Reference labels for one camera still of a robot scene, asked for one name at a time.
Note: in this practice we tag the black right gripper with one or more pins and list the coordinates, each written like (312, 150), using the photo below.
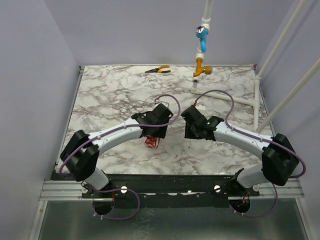
(192, 131)

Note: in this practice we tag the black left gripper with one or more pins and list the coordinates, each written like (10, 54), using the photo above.
(159, 132)

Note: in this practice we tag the gold label drink bottle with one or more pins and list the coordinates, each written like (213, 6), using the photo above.
(152, 142)

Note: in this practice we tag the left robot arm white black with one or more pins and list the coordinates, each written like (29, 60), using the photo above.
(80, 155)

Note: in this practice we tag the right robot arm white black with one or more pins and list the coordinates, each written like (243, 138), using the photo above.
(278, 161)

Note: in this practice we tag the clear empty plastic bottle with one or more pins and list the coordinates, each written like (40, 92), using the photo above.
(90, 126)

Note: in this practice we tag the orange brass faucet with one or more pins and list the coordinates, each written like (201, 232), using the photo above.
(199, 69)

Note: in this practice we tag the blue plastic faucet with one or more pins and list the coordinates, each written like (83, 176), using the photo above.
(201, 33)

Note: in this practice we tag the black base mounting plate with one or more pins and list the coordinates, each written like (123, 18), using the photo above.
(137, 191)

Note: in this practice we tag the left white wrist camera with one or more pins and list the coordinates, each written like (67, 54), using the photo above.
(166, 104)

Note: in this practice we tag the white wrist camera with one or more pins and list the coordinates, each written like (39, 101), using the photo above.
(200, 107)
(166, 104)

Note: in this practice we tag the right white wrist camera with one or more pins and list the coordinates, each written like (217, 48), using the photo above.
(200, 107)

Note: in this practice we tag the yellow handled pliers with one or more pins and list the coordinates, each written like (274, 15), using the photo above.
(163, 69)

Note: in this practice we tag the white PVC pipe frame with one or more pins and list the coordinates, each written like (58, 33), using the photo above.
(281, 40)

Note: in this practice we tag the aluminium rail frame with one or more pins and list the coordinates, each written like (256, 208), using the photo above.
(109, 93)

